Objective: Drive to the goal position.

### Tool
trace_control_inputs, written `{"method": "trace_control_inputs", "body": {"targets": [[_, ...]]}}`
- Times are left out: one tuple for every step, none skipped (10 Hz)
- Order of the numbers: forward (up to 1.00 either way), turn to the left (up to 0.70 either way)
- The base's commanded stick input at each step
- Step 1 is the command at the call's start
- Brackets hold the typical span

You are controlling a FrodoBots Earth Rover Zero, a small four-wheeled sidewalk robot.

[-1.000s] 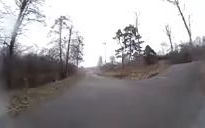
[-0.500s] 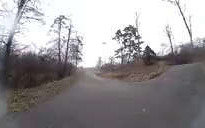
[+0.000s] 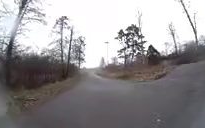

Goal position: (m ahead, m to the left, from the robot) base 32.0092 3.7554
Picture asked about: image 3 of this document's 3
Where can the street lamp pole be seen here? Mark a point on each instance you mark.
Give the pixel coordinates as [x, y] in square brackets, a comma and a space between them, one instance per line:
[107, 53]

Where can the dry grass patch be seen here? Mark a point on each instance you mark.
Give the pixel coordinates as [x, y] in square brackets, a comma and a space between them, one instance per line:
[136, 75]

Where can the cluster of pine trees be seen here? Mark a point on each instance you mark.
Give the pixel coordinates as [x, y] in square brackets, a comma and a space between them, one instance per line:
[131, 38]

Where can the grey asphalt road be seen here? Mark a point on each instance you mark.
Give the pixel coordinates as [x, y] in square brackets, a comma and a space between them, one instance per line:
[100, 106]

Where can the group of thin pine trees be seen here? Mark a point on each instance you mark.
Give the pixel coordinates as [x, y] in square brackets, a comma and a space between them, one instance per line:
[61, 43]

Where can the dark bush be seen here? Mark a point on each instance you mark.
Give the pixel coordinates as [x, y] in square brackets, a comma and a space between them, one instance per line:
[153, 55]

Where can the dry grass verge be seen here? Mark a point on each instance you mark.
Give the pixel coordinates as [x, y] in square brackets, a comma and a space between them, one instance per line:
[40, 95]

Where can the brown leafless thicket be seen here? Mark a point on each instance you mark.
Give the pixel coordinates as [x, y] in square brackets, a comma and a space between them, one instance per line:
[33, 73]

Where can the thin bare tree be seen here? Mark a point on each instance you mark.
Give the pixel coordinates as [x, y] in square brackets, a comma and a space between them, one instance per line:
[173, 38]

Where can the tall bare tree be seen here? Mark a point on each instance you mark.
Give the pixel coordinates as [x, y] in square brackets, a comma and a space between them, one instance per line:
[10, 46]

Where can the grey leafless bushes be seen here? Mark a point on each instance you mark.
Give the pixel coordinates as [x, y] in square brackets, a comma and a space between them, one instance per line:
[196, 51]

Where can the leaning bare tree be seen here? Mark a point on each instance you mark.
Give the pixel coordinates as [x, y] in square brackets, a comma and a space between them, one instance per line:
[191, 25]

